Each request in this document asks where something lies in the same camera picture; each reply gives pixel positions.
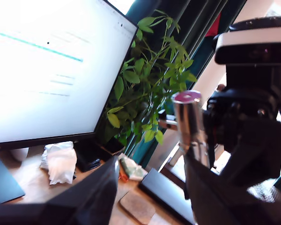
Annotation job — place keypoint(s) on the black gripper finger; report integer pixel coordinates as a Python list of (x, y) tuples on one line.
[(96, 192), (260, 152), (208, 199)]

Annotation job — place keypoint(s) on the metallic silver laser pointer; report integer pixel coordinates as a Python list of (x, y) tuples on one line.
[(188, 117)]

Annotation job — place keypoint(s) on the small orange item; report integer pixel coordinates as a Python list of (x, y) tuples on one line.
[(123, 178)]

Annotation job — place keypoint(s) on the black pouch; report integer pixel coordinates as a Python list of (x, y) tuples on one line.
[(87, 157)]

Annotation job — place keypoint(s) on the black flat box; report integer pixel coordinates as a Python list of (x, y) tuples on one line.
[(166, 194)]

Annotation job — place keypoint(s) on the green and white packet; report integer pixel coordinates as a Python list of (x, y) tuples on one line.
[(132, 168)]

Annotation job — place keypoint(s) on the cork coaster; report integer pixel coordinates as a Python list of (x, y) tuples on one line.
[(137, 207)]

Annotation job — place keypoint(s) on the white plastic bag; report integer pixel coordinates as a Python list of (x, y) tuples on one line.
[(61, 161)]

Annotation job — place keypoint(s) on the black Huawei monitor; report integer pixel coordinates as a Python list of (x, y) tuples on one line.
[(49, 82)]

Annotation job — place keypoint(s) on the green potted plant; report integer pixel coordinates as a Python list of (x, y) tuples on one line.
[(145, 82)]

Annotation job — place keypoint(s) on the grey arm camera box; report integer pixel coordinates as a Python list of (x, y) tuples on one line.
[(243, 39)]

